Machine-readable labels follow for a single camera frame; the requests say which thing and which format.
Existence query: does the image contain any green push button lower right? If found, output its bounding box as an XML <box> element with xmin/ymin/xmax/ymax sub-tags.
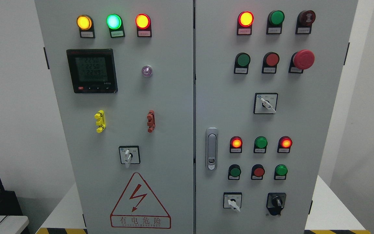
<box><xmin>274</xmin><ymin>164</ymin><xmax>288</xmax><ymax>180</ymax></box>

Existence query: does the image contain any red lit indicator top right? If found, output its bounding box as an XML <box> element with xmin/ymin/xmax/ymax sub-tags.
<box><xmin>236</xmin><ymin>11</ymin><xmax>254</xmax><ymax>35</ymax></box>

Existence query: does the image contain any green push button upper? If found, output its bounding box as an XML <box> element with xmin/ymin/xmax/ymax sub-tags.
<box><xmin>233</xmin><ymin>52</ymin><xmax>251</xmax><ymax>74</ymax></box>

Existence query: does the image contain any yellow terminal connector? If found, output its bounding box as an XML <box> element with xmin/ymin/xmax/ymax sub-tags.
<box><xmin>94</xmin><ymin>110</ymin><xmax>106</xmax><ymax>133</ymax></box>

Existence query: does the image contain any red lit indicator lower left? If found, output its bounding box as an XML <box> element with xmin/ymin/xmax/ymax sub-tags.
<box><xmin>230</xmin><ymin>136</ymin><xmax>243</xmax><ymax>153</ymax></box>

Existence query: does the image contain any red push button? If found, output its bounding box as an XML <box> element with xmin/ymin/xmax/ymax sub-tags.
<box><xmin>261</xmin><ymin>52</ymin><xmax>280</xmax><ymax>74</ymax></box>
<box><xmin>251</xmin><ymin>164</ymin><xmax>265</xmax><ymax>180</ymax></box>

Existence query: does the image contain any green lit indicator light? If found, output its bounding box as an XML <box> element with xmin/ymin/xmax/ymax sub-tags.
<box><xmin>106</xmin><ymin>14</ymin><xmax>125</xmax><ymax>38</ymax></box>

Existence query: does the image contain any rotary selector switch door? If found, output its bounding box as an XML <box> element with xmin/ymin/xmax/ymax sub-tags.
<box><xmin>118</xmin><ymin>146</ymin><xmax>141</xmax><ymax>168</ymax></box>

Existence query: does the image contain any clear purple indicator lamp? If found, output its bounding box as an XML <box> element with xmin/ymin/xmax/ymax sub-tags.
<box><xmin>141</xmin><ymin>65</ymin><xmax>153</xmax><ymax>77</ymax></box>

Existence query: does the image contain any white rotary switch bottom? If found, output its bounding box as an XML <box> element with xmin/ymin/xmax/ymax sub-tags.
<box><xmin>223</xmin><ymin>192</ymin><xmax>243</xmax><ymax>212</ymax></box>

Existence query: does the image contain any red terminal connector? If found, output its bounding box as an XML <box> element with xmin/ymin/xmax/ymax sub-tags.
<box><xmin>146</xmin><ymin>110</ymin><xmax>156</xmax><ymax>133</ymax></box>

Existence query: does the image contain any red lit indicator lower right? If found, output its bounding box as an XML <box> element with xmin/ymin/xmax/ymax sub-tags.
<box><xmin>277</xmin><ymin>136</ymin><xmax>293</xmax><ymax>153</ymax></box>

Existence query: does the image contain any red push button upper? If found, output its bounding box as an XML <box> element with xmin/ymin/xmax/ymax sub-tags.
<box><xmin>261</xmin><ymin>52</ymin><xmax>280</xmax><ymax>74</ymax></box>

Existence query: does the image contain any black digital power meter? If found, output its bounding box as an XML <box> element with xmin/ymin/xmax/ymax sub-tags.
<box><xmin>66</xmin><ymin>48</ymin><xmax>118</xmax><ymax>94</ymax></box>

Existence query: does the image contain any green push button lower left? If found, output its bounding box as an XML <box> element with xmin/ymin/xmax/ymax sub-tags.
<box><xmin>228</xmin><ymin>164</ymin><xmax>242</xmax><ymax>180</ymax></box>

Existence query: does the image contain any green push button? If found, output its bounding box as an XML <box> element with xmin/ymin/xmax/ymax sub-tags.
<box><xmin>274</xmin><ymin>164</ymin><xmax>288</xmax><ymax>180</ymax></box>
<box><xmin>233</xmin><ymin>52</ymin><xmax>251</xmax><ymax>74</ymax></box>
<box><xmin>228</xmin><ymin>164</ymin><xmax>242</xmax><ymax>180</ymax></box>

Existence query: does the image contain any red emergency stop button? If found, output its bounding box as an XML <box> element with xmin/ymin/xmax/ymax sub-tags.
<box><xmin>288</xmin><ymin>49</ymin><xmax>316</xmax><ymax>74</ymax></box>

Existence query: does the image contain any green indicator lower middle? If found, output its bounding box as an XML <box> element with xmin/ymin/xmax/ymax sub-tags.
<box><xmin>253</xmin><ymin>136</ymin><xmax>268</xmax><ymax>153</ymax></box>

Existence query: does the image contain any black rotary switch bottom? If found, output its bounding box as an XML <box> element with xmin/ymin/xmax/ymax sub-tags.
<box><xmin>266</xmin><ymin>192</ymin><xmax>286</xmax><ymax>216</ymax></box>

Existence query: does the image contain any dark red buzzer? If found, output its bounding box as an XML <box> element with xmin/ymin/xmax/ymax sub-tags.
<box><xmin>295</xmin><ymin>10</ymin><xmax>316</xmax><ymax>34</ymax></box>

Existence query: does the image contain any green indicator top right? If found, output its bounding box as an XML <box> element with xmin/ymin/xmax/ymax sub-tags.
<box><xmin>266</xmin><ymin>10</ymin><xmax>285</xmax><ymax>35</ymax></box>

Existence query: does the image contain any yellow indicator light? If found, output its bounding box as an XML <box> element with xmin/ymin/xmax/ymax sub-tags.
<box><xmin>77</xmin><ymin>15</ymin><xmax>95</xmax><ymax>38</ymax></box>

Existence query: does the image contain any red electrical hazard sticker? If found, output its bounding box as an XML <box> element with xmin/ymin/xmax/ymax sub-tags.
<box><xmin>110</xmin><ymin>172</ymin><xmax>172</xmax><ymax>229</ymax></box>

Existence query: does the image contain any white side table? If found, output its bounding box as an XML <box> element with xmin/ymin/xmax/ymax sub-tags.
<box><xmin>0</xmin><ymin>216</ymin><xmax>29</xmax><ymax>234</ymax></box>

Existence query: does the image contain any red push button lower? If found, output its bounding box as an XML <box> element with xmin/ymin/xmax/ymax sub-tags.
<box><xmin>251</xmin><ymin>164</ymin><xmax>265</xmax><ymax>180</ymax></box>

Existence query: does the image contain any grey electrical cabinet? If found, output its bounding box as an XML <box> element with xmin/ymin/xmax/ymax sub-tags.
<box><xmin>35</xmin><ymin>0</ymin><xmax>358</xmax><ymax>234</ymax></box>

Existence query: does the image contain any white rotary switch upper right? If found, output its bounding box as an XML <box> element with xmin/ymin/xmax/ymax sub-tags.
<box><xmin>254</xmin><ymin>92</ymin><xmax>278</xmax><ymax>114</ymax></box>

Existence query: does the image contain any red lit indicator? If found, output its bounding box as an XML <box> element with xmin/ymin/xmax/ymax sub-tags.
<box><xmin>277</xmin><ymin>136</ymin><xmax>293</xmax><ymax>153</ymax></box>
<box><xmin>230</xmin><ymin>136</ymin><xmax>243</xmax><ymax>153</ymax></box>
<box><xmin>236</xmin><ymin>11</ymin><xmax>254</xmax><ymax>35</ymax></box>

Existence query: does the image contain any red indicator light left door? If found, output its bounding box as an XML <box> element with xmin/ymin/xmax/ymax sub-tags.
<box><xmin>135</xmin><ymin>13</ymin><xmax>152</xmax><ymax>37</ymax></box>

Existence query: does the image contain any white rotary switch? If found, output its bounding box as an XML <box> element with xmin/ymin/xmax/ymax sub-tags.
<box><xmin>254</xmin><ymin>92</ymin><xmax>278</xmax><ymax>114</ymax></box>
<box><xmin>223</xmin><ymin>192</ymin><xmax>243</xmax><ymax>212</ymax></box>

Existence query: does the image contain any silver door lock handle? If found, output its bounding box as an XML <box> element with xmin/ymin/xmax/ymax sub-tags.
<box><xmin>206</xmin><ymin>127</ymin><xmax>218</xmax><ymax>170</ymax></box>

